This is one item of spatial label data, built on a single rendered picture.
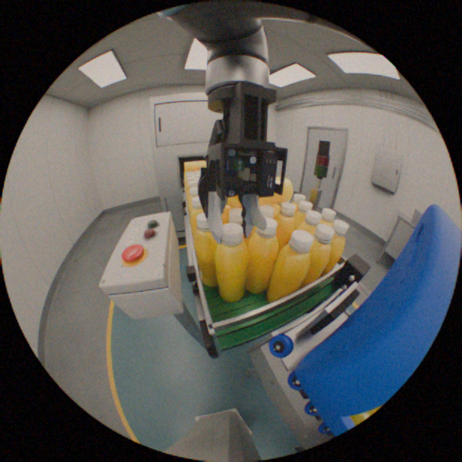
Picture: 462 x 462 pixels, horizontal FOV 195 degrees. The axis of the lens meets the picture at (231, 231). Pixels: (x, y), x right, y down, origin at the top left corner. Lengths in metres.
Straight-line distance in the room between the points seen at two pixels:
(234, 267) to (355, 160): 3.63
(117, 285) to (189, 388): 1.14
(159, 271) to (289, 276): 0.21
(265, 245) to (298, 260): 0.07
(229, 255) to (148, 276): 0.13
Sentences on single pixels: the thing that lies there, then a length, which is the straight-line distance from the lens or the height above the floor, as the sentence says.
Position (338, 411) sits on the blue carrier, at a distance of 0.15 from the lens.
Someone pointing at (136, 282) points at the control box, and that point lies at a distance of 0.18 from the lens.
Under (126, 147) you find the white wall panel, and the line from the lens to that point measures 4.38.
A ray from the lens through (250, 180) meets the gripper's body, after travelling 0.15.
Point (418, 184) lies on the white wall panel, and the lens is 3.54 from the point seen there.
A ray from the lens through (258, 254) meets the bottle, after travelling 0.27.
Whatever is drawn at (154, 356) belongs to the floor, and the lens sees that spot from 1.37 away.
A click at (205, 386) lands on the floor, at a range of 1.24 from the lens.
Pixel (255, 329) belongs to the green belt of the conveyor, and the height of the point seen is 0.90.
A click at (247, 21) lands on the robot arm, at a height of 1.36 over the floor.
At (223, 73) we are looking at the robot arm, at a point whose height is 1.31.
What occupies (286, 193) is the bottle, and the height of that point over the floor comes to 1.13.
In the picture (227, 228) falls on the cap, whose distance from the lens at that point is 0.23.
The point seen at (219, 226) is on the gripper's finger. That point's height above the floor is 1.14.
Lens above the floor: 1.22
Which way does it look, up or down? 33 degrees down
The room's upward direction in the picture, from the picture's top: straight up
